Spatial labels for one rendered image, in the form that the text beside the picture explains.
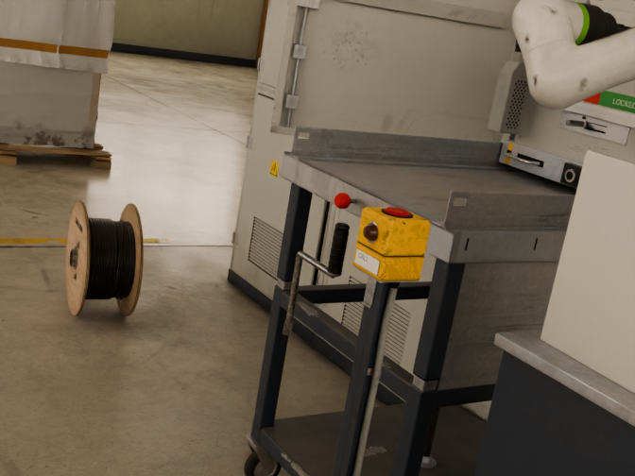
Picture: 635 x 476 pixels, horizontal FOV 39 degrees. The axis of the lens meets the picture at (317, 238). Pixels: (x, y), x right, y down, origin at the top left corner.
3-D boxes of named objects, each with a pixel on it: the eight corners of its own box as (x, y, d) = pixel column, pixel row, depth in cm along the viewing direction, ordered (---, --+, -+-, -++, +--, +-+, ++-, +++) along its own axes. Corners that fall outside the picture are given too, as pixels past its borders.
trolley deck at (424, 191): (449, 263, 158) (455, 231, 157) (280, 176, 208) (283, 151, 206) (689, 259, 194) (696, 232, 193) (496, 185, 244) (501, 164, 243)
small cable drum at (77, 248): (58, 291, 334) (67, 187, 324) (116, 292, 343) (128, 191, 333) (75, 333, 299) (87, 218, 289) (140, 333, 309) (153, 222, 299)
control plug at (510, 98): (499, 132, 222) (515, 61, 218) (486, 128, 226) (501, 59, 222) (522, 135, 226) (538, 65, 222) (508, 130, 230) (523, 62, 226)
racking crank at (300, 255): (278, 331, 201) (299, 203, 194) (290, 331, 203) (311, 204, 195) (316, 363, 188) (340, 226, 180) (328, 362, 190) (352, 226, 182)
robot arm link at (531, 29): (534, -26, 168) (494, 6, 177) (550, 35, 165) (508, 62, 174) (584, -14, 176) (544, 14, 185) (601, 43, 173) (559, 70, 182)
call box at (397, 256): (378, 283, 137) (391, 219, 134) (350, 266, 143) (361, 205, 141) (420, 282, 141) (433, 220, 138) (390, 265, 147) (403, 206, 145)
